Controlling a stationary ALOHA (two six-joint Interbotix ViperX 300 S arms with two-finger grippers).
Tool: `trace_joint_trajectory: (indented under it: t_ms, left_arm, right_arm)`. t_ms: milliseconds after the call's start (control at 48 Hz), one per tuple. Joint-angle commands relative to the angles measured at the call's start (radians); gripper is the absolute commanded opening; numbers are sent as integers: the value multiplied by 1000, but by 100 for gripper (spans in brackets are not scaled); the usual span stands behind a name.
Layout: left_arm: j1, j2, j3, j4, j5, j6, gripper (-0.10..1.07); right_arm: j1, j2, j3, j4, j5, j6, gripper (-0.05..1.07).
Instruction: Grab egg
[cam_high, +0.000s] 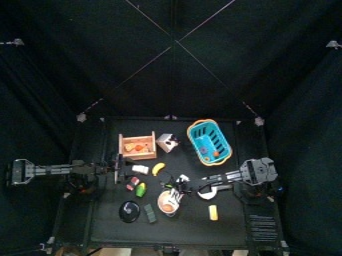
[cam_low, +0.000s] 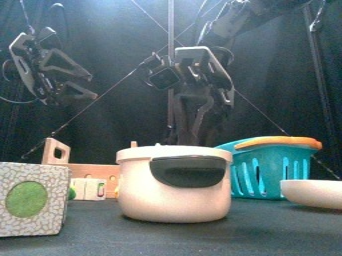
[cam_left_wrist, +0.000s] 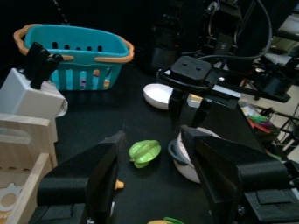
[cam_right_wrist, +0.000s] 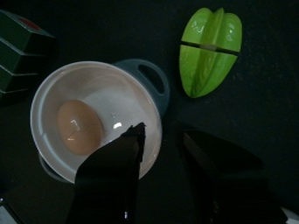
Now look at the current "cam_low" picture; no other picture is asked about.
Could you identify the dark slanted frame pole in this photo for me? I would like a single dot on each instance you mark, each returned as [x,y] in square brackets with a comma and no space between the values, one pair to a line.
[318,83]

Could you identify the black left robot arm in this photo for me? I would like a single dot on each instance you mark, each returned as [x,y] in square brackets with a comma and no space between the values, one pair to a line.
[55,16]

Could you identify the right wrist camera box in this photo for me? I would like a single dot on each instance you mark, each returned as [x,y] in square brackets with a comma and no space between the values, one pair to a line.
[163,77]

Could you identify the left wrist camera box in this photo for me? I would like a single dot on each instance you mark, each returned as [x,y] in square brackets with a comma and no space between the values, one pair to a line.
[48,37]

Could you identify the small yellow toy piece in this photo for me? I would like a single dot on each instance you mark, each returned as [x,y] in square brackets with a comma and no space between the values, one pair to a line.
[116,191]

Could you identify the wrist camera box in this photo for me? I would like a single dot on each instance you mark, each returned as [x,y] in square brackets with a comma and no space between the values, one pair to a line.
[163,77]
[48,37]

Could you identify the crackle-pattern cube with green circle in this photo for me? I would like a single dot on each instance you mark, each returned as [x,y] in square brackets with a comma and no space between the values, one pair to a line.
[31,200]

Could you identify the small white toy carton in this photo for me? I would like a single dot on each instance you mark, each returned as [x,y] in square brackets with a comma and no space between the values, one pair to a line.
[91,189]

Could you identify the small green toy piece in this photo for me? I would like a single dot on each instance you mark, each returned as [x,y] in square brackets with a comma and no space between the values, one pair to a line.
[71,194]

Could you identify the white bowl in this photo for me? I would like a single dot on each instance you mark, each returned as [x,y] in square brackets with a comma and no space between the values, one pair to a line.
[314,193]

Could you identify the wooden toy rack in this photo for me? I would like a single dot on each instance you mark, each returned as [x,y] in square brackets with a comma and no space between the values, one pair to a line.
[88,170]

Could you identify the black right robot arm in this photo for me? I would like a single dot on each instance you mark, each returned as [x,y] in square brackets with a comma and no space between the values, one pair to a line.
[249,15]

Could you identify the grey vertical frame pole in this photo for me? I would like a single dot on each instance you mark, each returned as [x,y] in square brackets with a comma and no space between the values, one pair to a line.
[171,26]

